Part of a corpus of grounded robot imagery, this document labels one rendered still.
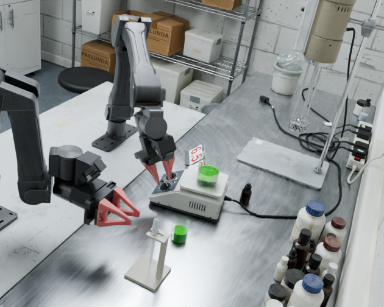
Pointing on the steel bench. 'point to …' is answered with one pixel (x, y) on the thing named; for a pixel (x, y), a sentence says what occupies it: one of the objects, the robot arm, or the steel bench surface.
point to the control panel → (169, 182)
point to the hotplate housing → (191, 201)
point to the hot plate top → (189, 184)
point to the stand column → (345, 92)
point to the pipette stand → (150, 278)
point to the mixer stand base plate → (283, 162)
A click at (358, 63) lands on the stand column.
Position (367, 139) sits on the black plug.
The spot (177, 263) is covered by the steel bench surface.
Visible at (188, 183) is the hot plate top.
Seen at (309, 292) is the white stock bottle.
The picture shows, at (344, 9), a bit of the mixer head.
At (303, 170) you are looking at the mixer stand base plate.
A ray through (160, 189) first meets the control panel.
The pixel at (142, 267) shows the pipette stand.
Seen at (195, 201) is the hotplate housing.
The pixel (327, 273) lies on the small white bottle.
